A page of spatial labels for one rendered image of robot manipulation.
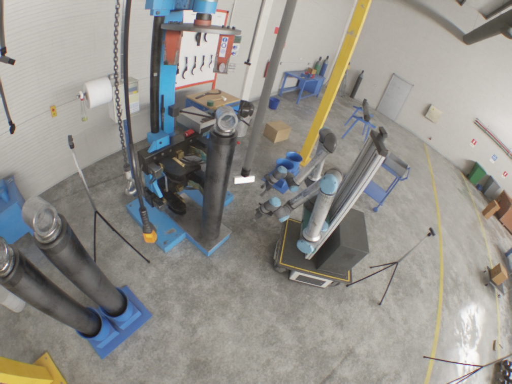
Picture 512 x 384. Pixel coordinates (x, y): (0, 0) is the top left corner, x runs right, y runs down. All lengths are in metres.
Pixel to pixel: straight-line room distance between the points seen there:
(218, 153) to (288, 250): 1.35
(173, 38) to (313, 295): 2.84
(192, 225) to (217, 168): 1.07
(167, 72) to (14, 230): 2.67
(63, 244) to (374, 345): 3.06
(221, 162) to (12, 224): 2.75
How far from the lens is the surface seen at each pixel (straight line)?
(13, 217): 3.24
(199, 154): 2.30
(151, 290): 2.47
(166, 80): 2.12
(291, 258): 2.43
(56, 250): 1.18
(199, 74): 4.60
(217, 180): 1.83
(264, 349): 2.39
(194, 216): 2.73
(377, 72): 11.91
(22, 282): 1.28
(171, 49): 1.72
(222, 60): 1.71
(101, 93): 2.28
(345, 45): 3.77
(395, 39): 11.98
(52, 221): 1.15
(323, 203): 1.52
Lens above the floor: 2.30
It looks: 43 degrees down
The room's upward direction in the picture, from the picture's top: 18 degrees clockwise
